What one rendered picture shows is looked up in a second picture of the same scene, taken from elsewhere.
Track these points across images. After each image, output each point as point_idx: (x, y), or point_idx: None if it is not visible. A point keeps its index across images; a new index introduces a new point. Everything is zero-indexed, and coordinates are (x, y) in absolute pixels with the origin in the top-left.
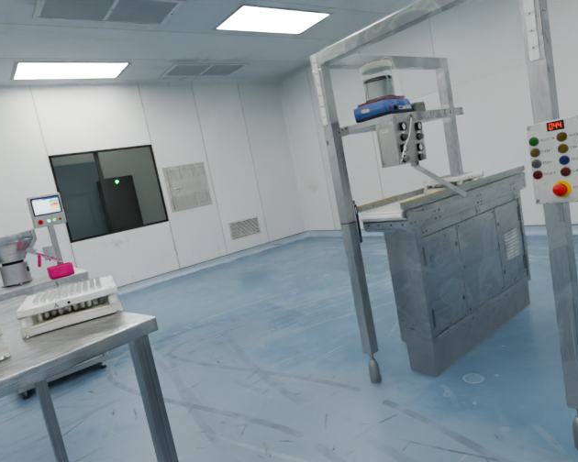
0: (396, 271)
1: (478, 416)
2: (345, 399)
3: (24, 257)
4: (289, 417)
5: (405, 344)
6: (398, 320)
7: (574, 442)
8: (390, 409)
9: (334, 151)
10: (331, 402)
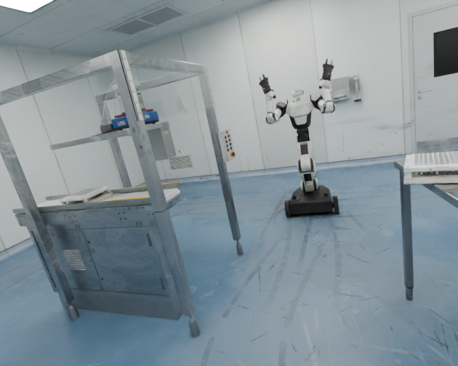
0: (161, 247)
1: (229, 278)
2: (227, 340)
3: None
4: (266, 365)
5: (129, 341)
6: (169, 286)
7: (240, 253)
8: (232, 310)
9: (150, 145)
10: (235, 346)
